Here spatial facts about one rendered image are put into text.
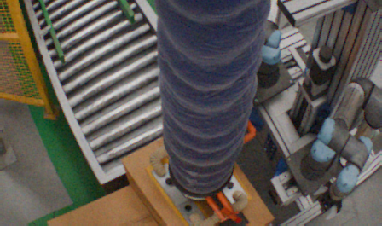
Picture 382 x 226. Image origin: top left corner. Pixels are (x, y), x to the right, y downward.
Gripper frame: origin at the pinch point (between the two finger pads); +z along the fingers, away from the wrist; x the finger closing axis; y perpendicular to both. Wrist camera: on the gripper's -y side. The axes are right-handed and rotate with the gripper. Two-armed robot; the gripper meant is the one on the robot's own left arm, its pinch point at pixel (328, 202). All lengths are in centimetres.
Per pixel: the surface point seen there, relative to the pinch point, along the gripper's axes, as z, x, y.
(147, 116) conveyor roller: 97, -100, 25
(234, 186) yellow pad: 45, -36, 17
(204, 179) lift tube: 4.7, -34.1, 32.4
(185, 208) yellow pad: 43, -36, 38
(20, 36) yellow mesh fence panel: 47, -152, 75
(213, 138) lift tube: -33, -33, 32
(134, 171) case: 58, -64, 47
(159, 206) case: 58, -45, 46
